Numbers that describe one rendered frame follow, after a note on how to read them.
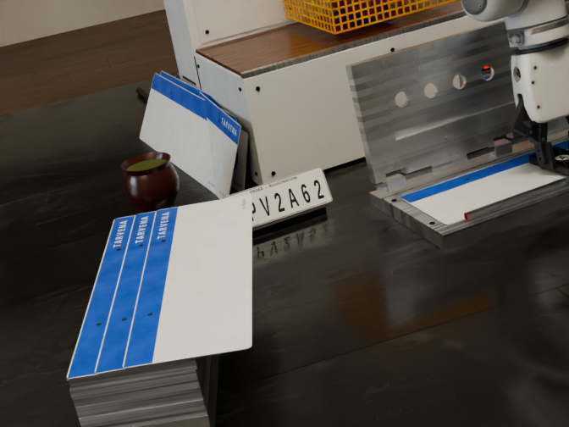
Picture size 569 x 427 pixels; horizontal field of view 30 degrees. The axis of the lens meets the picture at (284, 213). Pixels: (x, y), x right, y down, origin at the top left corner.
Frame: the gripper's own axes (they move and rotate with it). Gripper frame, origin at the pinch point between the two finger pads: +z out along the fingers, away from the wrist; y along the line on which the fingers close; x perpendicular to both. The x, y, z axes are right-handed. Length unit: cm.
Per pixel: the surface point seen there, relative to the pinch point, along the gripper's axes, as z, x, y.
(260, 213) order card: -1.7, 16.7, -40.7
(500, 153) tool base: 0.1, 11.0, -3.3
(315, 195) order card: -1.6, 16.7, -31.8
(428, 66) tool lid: -15.8, 10.8, -12.2
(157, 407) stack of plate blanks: 5, -26, -70
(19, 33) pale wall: -38, 189, -44
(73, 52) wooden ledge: -29, 159, -35
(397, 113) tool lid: -10.4, 11.1, -18.5
